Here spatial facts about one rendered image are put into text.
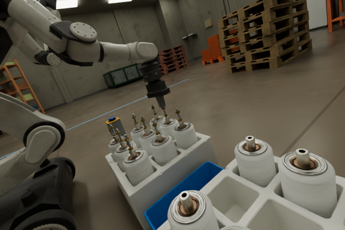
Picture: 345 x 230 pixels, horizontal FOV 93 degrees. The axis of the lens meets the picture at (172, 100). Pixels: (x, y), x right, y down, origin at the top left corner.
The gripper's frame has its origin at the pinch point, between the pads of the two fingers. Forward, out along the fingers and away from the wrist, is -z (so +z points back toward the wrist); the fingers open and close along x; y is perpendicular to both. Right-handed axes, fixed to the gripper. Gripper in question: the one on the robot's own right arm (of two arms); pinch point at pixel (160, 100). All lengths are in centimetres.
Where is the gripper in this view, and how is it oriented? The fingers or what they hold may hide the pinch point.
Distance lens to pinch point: 79.0
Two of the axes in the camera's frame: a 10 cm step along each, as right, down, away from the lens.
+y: -4.5, 3.6, -8.2
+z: -3.0, -9.2, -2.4
